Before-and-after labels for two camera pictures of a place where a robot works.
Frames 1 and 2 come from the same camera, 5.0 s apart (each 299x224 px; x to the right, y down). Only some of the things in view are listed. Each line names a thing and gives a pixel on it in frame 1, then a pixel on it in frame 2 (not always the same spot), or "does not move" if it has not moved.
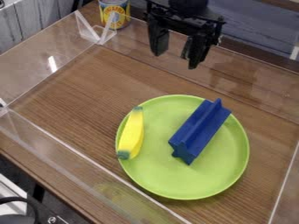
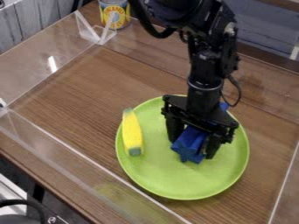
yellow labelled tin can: (116, 13) does not move
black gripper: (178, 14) to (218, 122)
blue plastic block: (198, 132) does not move
